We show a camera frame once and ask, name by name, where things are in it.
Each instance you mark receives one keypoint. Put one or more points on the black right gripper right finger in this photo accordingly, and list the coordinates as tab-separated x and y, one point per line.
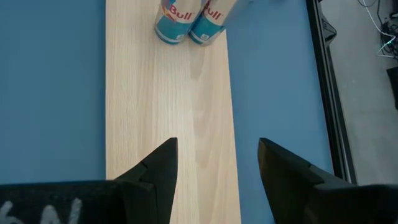
295	193

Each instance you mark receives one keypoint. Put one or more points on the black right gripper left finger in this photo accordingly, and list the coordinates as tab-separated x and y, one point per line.
149	193

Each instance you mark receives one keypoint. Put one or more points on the Red Bull can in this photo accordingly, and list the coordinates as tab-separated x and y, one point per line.
174	29
206	31

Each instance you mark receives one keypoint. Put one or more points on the black table edge clamp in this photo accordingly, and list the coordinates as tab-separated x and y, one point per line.
329	32

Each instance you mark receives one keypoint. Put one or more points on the wooden shelf with black frame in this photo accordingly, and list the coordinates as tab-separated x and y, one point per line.
155	93

